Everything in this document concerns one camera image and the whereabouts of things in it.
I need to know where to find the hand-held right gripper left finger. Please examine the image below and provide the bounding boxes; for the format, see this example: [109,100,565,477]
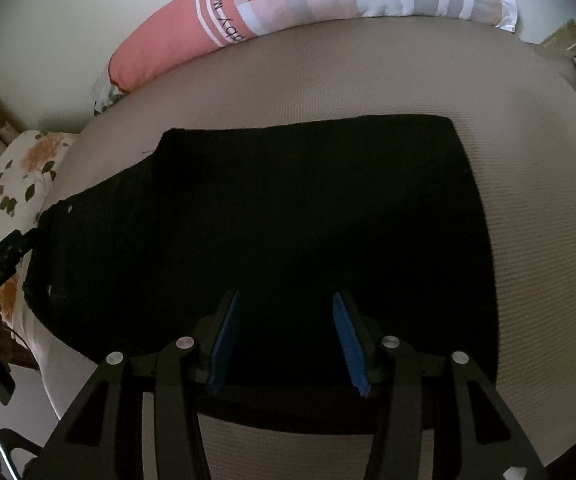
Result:
[25,290,241,480]

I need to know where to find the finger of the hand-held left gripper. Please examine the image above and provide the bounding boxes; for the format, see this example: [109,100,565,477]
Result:
[0,229,37,296]

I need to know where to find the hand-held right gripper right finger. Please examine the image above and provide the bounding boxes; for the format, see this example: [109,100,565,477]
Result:
[333,290,549,480]

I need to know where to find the black pants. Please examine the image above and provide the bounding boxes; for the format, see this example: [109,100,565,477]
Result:
[22,115,500,436]

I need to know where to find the white floral pillow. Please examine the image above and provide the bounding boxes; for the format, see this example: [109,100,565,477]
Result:
[0,130,79,331]

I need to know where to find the pink checkered bolster pillow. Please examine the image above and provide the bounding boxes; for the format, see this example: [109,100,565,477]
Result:
[92,0,519,116]

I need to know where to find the brown wooden board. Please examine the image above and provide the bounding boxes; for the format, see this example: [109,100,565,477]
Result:
[538,19,576,56]

